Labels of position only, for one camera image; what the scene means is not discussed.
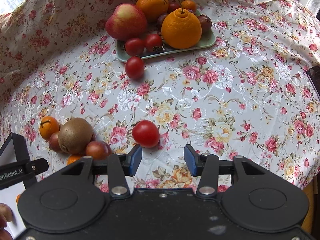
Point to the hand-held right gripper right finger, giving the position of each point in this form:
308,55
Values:
189,160

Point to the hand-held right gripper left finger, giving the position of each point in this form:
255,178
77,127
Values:
136,160

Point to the black box with white interior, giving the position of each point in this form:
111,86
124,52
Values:
10,152

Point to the red tomato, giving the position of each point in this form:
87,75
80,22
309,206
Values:
134,47
153,42
134,67
145,133

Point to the dark red plum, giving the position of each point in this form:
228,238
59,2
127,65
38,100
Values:
98,150

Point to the purple passion fruit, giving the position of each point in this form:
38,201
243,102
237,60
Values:
55,143
5,235
2,222
205,23
162,20

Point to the small mandarin with stem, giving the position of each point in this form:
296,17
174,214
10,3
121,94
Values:
48,128

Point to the brown kiwi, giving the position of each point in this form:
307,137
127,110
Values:
5,212
75,135

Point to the floral tablecloth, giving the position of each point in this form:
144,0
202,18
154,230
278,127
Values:
212,105

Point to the pale green tray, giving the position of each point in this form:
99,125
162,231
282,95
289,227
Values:
207,41

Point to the knobbed large orange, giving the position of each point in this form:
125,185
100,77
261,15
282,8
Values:
181,30

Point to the red yellow apple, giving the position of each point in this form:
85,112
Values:
125,21

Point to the dark rectangular object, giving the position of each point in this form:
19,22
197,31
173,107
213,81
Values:
314,82

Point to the dark red cherry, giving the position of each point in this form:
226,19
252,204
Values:
173,7

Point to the round orange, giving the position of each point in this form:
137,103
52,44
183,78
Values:
151,5

